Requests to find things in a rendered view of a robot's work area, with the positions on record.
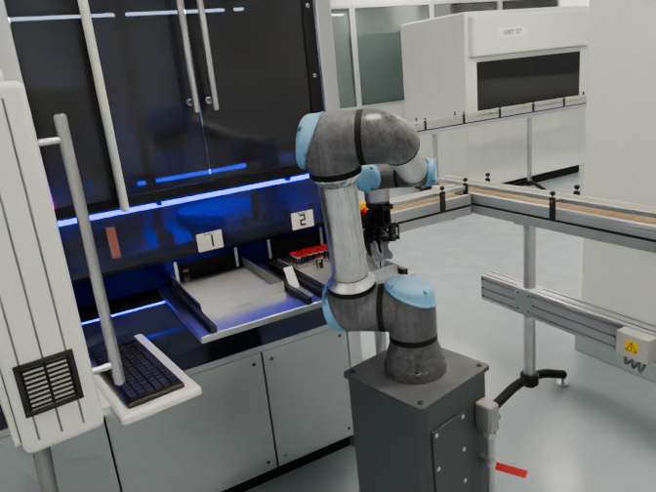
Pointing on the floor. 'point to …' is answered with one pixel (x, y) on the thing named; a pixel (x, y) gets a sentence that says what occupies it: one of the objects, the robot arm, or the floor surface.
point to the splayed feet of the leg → (531, 383)
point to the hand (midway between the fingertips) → (378, 264)
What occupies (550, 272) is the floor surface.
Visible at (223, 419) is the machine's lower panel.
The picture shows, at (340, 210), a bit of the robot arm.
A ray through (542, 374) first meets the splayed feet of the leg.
